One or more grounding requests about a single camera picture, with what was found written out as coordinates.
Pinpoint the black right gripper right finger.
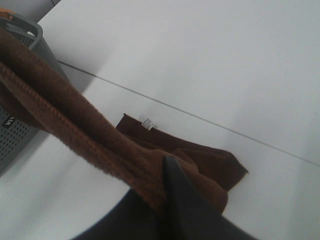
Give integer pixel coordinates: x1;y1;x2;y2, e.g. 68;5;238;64
162;155;320;240

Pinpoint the grey perforated plastic basket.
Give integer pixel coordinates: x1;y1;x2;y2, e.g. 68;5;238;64
0;12;67;175

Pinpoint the brown towel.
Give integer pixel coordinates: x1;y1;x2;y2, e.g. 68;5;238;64
0;30;247;213

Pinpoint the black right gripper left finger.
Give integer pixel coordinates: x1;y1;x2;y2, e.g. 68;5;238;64
74;189;165;240

